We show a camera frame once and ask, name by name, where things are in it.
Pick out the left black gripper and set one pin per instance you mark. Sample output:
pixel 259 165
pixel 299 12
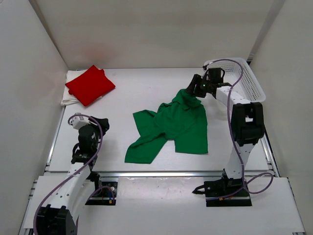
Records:
pixel 104 123

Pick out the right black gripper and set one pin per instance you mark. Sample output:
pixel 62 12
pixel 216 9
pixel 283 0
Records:
pixel 194 88

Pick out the green t shirt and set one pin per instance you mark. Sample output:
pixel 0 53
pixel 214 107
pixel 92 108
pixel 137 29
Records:
pixel 182 121

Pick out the red t shirt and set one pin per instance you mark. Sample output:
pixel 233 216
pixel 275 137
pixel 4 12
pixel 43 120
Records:
pixel 103 85

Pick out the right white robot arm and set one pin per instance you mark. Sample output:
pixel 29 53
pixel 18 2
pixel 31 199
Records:
pixel 245 118

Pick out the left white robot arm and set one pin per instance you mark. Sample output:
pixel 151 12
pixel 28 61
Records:
pixel 58 213

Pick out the white plastic basket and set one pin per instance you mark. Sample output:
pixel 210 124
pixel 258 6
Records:
pixel 248 86

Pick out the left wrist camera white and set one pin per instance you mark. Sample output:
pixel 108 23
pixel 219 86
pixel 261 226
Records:
pixel 78 121

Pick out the aluminium rail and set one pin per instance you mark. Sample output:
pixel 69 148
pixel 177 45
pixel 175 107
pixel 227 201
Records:
pixel 137 174

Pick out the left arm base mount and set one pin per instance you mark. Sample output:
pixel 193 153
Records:
pixel 106 191

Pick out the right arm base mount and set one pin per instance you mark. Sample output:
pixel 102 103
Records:
pixel 224 192

